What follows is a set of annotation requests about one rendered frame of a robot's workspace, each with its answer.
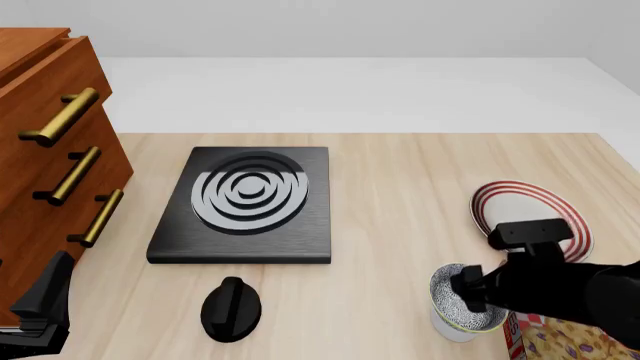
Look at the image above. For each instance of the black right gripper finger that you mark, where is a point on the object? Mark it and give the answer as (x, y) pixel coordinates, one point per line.
(457, 287)

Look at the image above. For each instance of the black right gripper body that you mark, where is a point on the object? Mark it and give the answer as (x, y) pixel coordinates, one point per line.
(476, 288)

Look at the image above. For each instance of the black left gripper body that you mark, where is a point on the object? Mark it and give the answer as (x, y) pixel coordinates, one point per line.
(30, 337)

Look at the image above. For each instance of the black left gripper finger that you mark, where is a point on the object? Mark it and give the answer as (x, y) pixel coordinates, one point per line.
(35, 300)
(62, 285)

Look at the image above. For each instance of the black patterned bowl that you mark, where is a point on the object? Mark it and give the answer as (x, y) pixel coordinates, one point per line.
(445, 296)

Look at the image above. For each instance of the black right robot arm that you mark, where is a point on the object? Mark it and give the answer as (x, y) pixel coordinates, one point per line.
(575, 292)

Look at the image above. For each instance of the white plate with red rings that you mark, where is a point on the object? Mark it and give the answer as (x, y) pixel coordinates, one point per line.
(505, 210)

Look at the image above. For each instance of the flat black stove plate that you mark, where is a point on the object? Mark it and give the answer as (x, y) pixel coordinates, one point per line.
(310, 210)

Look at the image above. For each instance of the printed food box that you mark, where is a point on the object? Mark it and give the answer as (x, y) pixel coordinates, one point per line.
(550, 341)

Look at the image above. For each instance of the round black stove knob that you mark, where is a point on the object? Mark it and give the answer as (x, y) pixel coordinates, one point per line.
(231, 309)

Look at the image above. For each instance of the protruding wooden drawer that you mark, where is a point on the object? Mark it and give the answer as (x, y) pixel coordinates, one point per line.
(35, 112)

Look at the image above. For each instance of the wooden cabinet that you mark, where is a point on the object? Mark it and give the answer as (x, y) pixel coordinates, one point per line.
(20, 48)

